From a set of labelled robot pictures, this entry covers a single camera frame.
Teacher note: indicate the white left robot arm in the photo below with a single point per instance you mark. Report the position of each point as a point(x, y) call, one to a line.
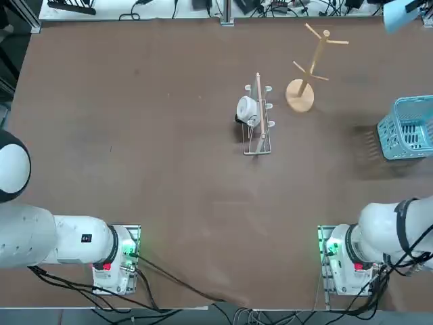
point(67, 240)

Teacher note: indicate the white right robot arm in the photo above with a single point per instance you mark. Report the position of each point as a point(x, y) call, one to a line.
point(372, 220)

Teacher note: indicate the red black power strip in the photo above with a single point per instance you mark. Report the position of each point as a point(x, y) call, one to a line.
point(280, 2)

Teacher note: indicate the aluminium frame post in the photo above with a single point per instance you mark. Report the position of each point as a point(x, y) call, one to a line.
point(227, 11)

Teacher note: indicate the wooden cup rack tree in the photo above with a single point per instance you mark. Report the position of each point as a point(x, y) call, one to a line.
point(299, 96)

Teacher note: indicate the white cup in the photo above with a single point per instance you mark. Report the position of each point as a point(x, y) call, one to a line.
point(246, 108)

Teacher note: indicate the light blue plastic basket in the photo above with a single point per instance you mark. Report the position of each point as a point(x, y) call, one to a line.
point(392, 142)

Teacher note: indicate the black power brick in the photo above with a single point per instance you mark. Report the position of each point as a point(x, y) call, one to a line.
point(248, 6)
point(202, 4)

